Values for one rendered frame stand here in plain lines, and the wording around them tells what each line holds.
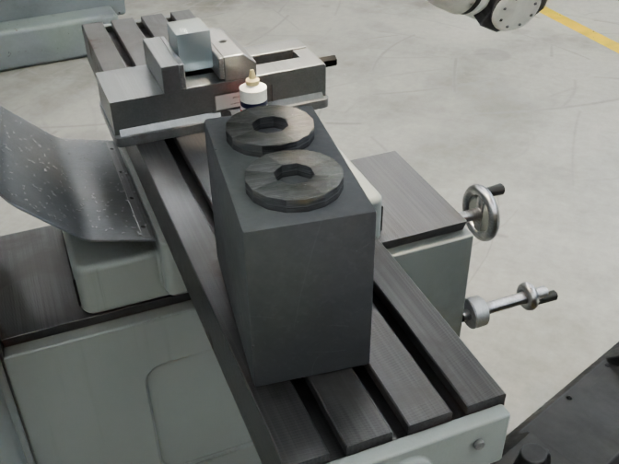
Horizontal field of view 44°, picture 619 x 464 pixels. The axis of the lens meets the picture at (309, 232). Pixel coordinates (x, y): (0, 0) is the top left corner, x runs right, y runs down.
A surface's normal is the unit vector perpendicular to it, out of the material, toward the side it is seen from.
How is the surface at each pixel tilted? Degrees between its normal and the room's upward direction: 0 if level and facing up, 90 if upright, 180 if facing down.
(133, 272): 90
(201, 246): 0
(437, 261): 90
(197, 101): 90
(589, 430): 0
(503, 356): 0
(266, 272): 90
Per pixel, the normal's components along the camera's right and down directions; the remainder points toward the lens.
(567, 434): -0.01, -0.82
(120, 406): 0.37, 0.53
